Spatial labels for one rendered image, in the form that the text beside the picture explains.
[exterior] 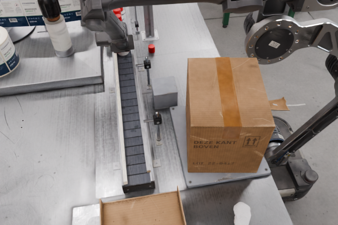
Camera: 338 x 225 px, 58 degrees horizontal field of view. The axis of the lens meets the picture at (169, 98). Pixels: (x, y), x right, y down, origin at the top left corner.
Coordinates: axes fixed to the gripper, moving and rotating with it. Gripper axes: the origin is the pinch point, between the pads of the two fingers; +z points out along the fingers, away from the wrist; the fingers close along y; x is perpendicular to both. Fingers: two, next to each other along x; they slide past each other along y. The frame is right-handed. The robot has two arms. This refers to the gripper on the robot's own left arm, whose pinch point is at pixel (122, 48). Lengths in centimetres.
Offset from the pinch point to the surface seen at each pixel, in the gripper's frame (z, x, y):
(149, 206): -35, 63, -2
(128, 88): -7.7, 19.5, 0.1
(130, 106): -14.1, 28.0, 0.1
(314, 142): 66, 65, -122
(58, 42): 1.4, -6.7, 28.1
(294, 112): 84, 43, -122
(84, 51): 9.5, -3.1, 18.5
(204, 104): -48, 33, -22
